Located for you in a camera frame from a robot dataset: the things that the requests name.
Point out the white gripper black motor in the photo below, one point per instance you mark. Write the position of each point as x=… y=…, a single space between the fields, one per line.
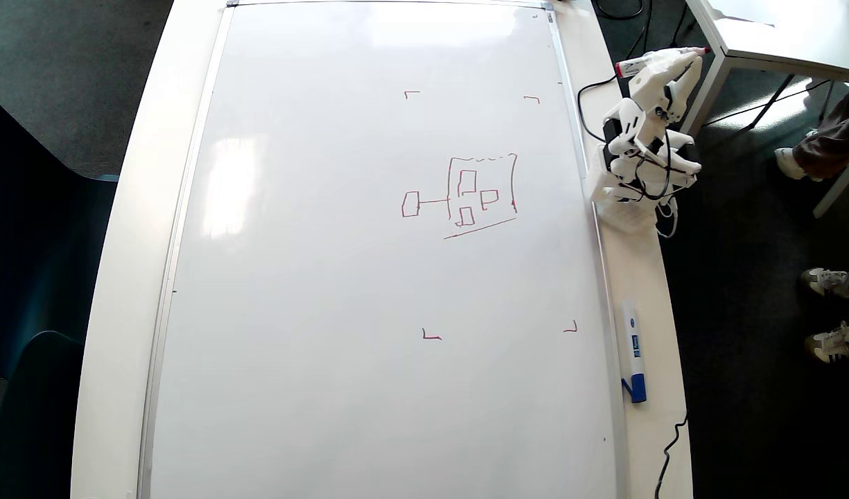
x=663 y=75

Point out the white red whiteboard marker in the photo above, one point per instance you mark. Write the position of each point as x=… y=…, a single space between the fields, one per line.
x=628 y=67

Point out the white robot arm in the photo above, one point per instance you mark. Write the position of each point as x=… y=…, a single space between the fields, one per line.
x=628 y=177

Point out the white blue whiteboard marker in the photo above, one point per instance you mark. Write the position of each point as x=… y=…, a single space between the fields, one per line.
x=632 y=346

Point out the large whiteboard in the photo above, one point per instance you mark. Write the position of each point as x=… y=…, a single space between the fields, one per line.
x=327 y=312

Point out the white side table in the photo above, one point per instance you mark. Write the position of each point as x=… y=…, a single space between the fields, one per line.
x=777 y=34

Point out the white shoe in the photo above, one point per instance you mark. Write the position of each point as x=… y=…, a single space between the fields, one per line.
x=788 y=165

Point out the brown trouser leg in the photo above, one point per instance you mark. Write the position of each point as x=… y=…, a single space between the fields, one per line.
x=833 y=142

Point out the white brown sneaker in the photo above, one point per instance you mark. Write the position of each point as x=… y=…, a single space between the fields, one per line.
x=827 y=283
x=832 y=344

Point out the dark teal chair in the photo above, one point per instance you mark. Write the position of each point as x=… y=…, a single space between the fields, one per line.
x=36 y=242

